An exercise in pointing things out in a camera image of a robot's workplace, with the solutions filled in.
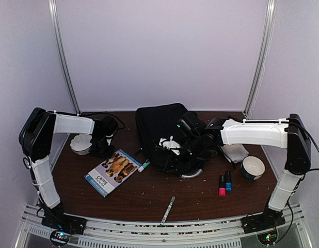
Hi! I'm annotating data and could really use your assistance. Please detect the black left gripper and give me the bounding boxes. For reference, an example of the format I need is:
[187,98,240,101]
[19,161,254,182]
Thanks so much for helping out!
[90,136,116,160]

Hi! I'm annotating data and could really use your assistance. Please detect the black student backpack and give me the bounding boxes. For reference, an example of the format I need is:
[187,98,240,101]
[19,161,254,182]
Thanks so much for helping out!
[135,103,206,178]

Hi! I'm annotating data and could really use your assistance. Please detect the blue dog picture book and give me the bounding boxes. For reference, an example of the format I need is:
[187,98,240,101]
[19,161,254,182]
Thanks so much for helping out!
[85,149,141,198]

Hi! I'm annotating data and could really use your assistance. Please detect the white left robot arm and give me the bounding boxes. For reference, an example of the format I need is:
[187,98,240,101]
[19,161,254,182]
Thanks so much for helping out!
[19,107,119,229]

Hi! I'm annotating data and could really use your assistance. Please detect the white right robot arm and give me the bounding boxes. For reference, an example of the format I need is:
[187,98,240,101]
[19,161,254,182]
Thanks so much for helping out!
[172,113,316,228]

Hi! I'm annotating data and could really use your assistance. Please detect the white plastic pouch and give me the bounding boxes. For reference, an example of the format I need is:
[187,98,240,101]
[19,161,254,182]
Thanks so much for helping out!
[218,144,249,165]

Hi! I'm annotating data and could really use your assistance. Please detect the small black pen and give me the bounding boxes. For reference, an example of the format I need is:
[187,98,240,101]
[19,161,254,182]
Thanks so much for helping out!
[134,148,142,155]

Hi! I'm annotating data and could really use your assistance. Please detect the blue capped black highlighter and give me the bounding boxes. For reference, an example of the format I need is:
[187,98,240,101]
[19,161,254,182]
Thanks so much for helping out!
[225,170,232,192]

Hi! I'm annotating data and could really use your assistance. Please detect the pink capped black highlighter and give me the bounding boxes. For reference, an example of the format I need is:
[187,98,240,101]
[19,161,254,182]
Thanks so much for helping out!
[218,175,226,197]

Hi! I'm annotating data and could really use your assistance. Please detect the blue white ceramic bowl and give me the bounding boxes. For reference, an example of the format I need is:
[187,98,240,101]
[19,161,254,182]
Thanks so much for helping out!
[241,156,265,181]

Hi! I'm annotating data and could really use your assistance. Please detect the thin green white pen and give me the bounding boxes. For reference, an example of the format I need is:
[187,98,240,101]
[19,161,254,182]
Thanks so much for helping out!
[159,196,176,227]

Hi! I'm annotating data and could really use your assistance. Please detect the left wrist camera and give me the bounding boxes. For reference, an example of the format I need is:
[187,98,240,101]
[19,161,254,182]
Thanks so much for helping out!
[101,115,118,136]

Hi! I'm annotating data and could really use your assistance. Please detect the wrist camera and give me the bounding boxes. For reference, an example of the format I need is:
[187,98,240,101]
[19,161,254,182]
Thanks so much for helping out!
[101,115,118,136]
[177,111,206,136]

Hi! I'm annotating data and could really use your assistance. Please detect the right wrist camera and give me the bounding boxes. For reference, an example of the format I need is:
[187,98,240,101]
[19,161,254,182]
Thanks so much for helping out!
[177,111,206,136]

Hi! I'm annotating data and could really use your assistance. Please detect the left aluminium corner post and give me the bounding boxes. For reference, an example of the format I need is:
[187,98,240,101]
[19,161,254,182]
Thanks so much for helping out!
[48,0,81,114]

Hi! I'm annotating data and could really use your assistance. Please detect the aluminium corner post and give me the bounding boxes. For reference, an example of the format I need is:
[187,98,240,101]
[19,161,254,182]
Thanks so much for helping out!
[244,0,277,118]
[48,0,81,114]

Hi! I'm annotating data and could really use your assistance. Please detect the right aluminium corner post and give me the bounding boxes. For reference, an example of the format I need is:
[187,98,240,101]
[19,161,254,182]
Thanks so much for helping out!
[244,0,277,118]

